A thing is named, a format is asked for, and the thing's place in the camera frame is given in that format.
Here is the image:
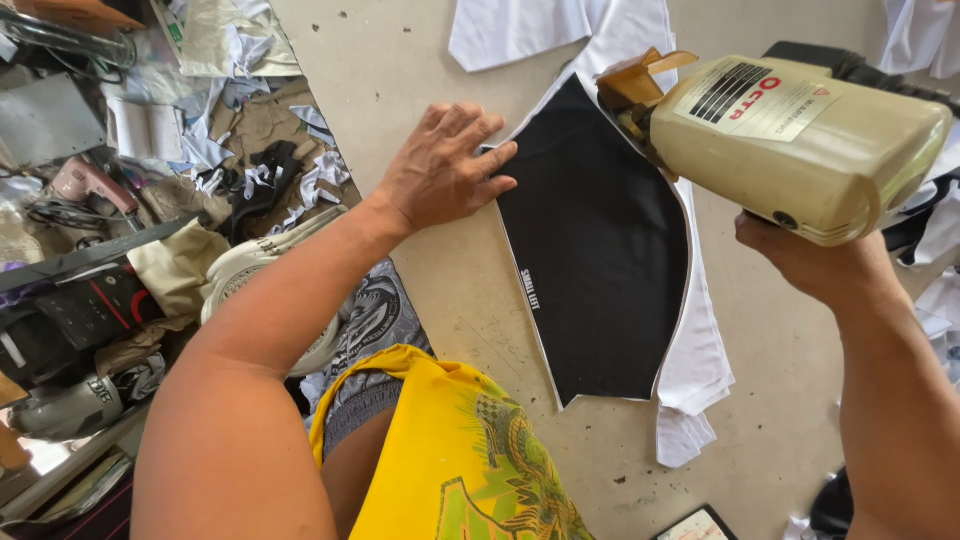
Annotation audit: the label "person's right hand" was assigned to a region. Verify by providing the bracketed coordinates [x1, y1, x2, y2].
[735, 212, 898, 309]

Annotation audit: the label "person's left hand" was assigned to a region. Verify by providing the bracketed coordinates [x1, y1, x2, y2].
[372, 103, 519, 235]

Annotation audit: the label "cream electric fabric cutting machine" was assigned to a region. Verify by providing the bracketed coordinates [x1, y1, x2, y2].
[596, 41, 960, 249]

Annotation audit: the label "black pattern template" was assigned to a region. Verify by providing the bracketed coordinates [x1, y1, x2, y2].
[480, 71, 691, 412]

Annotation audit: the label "stack of white fabric layers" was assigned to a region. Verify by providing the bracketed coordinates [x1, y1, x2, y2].
[480, 0, 737, 470]

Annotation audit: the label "heap of white and dark fabric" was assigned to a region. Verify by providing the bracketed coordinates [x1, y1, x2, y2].
[882, 142, 960, 380]

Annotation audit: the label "white fabric piece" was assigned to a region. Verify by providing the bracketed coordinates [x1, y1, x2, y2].
[448, 0, 595, 75]
[877, 0, 960, 81]

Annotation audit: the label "black cloth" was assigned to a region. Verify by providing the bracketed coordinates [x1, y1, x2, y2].
[808, 468, 856, 538]

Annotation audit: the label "black framed tablet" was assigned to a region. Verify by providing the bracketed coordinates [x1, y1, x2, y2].
[651, 504, 741, 540]

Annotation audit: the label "person's yellow printed shirt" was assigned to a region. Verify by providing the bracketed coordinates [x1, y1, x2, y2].
[309, 344, 595, 540]

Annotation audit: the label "person's grey printed shorts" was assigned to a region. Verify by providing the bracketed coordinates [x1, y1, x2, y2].
[300, 258, 436, 460]

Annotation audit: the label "heap of fabric scraps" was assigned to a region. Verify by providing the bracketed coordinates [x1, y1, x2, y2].
[168, 75, 354, 243]

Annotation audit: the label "white electric fan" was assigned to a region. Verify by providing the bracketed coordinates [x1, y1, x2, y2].
[199, 204, 355, 378]

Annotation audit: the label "clear plastic sheet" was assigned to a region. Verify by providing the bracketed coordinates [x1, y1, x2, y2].
[148, 0, 303, 80]

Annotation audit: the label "beige cloth bag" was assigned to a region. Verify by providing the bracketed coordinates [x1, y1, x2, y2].
[126, 218, 231, 318]

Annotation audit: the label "pink power drill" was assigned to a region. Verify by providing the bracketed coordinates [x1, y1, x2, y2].
[51, 154, 145, 231]

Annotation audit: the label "black box with red stripes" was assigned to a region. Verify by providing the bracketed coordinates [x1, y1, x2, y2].
[0, 262, 165, 385]

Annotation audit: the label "grey padded bag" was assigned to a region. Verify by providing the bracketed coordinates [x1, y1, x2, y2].
[7, 354, 168, 444]

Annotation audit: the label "grey metal plate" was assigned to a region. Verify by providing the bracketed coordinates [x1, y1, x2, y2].
[0, 72, 108, 171]

